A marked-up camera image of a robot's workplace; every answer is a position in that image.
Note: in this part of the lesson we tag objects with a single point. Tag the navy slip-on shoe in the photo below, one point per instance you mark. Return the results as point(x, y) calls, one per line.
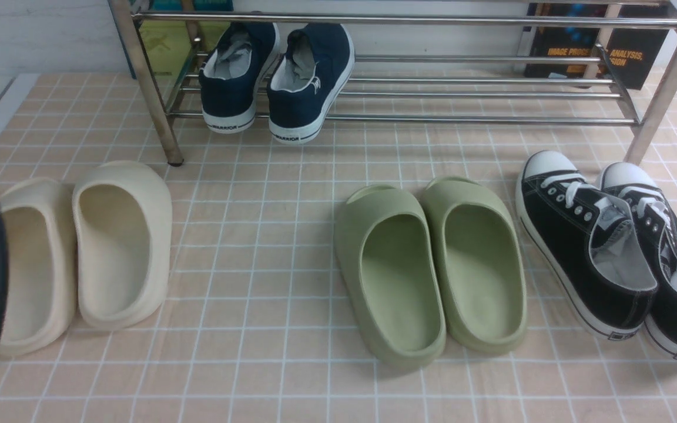
point(316, 66)
point(231, 75)

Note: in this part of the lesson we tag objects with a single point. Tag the left green foam slide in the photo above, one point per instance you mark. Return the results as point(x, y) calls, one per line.
point(383, 248)

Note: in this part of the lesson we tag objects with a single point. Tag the green foam slide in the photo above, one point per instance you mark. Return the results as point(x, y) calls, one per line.
point(478, 264)
point(383, 248)

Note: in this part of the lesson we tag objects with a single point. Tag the right green foam slide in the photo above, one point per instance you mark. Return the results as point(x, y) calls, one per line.
point(478, 264)

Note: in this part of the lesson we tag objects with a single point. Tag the right cream foam slide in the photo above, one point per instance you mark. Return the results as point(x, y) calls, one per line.
point(122, 212)

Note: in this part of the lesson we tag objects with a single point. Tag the cream foam slide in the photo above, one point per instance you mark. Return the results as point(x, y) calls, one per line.
point(122, 212)
point(42, 247)

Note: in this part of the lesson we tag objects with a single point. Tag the yellow green book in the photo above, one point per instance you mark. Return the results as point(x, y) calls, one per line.
point(167, 42)

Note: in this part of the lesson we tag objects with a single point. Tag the left black canvas sneaker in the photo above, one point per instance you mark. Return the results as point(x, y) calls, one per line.
point(590, 242)

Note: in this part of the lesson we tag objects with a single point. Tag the black canvas sneaker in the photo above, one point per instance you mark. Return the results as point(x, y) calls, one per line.
point(656, 228)
point(590, 242)

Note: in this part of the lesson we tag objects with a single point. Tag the left cream foam slide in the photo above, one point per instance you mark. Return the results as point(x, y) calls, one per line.
point(42, 247)

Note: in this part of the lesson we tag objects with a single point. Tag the right black canvas sneaker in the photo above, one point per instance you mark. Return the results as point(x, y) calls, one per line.
point(656, 228)

